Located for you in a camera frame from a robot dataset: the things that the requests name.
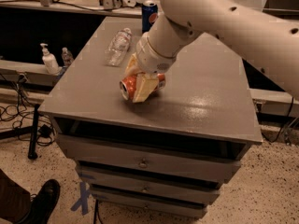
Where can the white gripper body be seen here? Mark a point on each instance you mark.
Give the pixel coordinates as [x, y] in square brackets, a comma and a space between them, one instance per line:
[150, 59]

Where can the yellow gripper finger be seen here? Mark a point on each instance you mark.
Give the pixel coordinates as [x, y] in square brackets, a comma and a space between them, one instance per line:
[144, 86]
[132, 67]

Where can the red coke can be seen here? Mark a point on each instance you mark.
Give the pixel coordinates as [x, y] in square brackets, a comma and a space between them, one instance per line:
[127, 86]

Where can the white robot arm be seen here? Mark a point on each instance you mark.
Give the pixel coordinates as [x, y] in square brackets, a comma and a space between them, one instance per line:
[268, 43]

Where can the blue pepsi can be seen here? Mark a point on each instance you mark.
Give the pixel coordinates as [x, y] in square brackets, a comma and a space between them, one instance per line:
[149, 15]

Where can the clear plastic water bottle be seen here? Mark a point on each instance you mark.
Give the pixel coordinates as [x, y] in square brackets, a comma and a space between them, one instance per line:
[118, 47]

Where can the small clear bottle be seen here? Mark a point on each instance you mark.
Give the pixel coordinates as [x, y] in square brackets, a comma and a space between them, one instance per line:
[67, 57]

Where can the grey drawer cabinet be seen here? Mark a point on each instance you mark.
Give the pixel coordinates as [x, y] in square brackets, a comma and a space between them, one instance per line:
[171, 153]

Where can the white pump dispenser bottle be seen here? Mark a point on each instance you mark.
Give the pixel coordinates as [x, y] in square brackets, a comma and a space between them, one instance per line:
[49, 60]

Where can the black stand leg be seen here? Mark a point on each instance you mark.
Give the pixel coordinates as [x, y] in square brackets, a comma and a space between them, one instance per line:
[25, 130]

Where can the blue tape cross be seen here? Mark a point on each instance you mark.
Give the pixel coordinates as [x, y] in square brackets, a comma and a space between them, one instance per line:
[84, 202]

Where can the black shoe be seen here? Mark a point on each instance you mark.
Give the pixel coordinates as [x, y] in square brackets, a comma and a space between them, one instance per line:
[43, 204]

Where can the brown trouser leg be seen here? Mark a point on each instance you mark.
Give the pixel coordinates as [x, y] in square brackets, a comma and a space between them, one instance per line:
[14, 200]

